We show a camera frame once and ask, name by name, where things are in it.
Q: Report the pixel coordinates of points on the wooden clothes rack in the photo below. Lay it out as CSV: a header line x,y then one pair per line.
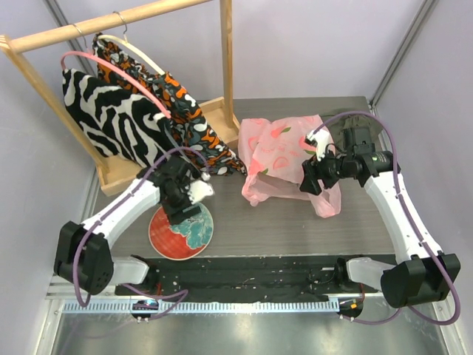
x,y
115,174

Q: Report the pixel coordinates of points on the cream plastic hanger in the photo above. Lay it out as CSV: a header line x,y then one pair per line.
x,y
133,49

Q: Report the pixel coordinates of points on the pink plastic hanger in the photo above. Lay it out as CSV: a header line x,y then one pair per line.
x,y
121,73

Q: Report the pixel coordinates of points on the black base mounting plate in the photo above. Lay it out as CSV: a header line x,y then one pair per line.
x,y
297,278

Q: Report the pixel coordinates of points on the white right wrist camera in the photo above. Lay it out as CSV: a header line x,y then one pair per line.
x,y
319,140

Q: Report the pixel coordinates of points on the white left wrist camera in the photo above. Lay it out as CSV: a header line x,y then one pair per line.
x,y
200,188

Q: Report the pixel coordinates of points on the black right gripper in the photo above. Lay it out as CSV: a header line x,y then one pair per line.
x,y
311,177

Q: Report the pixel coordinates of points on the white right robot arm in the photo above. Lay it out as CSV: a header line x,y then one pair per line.
x,y
422,271

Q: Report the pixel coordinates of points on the olive green cloth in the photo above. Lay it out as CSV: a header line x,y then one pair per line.
x,y
352,121

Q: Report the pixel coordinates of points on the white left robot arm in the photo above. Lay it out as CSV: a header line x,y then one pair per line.
x,y
84,252

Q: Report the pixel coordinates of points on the red and teal plate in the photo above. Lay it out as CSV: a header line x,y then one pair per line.
x,y
182,241

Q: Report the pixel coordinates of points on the pink plastic bag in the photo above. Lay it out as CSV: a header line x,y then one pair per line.
x,y
273,153

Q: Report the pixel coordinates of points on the orange black patterned garment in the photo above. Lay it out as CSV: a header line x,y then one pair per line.
x,y
189,127

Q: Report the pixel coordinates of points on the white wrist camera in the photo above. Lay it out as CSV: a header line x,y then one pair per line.
x,y
200,188
319,140

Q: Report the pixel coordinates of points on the white perforated cable tray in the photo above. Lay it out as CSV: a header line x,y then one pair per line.
x,y
142,306

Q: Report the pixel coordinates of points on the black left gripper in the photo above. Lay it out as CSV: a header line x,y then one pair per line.
x,y
177,217

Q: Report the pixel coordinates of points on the black white zebra garment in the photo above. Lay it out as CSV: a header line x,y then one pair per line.
x,y
117,121

